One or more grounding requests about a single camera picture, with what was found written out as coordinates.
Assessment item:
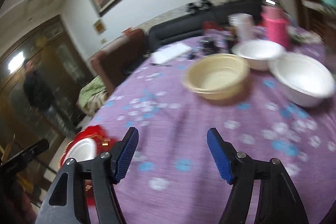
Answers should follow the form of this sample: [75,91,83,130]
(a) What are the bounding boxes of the white foam bowl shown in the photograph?
[269,52,335,107]
[64,138,97,162]
[231,39,286,72]

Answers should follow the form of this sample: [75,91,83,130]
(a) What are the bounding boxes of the cream plastic bowl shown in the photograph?
[182,53,250,101]

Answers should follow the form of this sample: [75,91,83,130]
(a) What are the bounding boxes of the standing person dark clothes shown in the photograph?
[23,59,77,139]

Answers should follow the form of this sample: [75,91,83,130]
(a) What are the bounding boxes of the dark wooden cabinet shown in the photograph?
[1,15,93,162]

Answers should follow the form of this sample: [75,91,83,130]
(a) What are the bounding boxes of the purple floral tablecloth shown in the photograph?
[86,25,336,224]

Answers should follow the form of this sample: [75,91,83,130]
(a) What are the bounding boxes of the green patterned blanket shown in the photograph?
[77,76,108,117]

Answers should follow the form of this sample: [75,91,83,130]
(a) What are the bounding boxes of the brown armchair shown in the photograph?
[90,28,147,95]

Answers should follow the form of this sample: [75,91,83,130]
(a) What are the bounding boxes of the silver black pen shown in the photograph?
[150,63,172,67]

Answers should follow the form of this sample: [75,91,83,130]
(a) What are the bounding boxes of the pink knit sleeve bottle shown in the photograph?
[261,5,289,50]

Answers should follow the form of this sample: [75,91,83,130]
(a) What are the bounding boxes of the white paper notepad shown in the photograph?
[151,42,193,65]

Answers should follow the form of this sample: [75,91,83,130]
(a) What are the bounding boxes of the white plastic tub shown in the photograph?
[228,13,256,42]

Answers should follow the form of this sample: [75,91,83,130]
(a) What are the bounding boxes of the black leather sofa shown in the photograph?
[147,0,263,53]

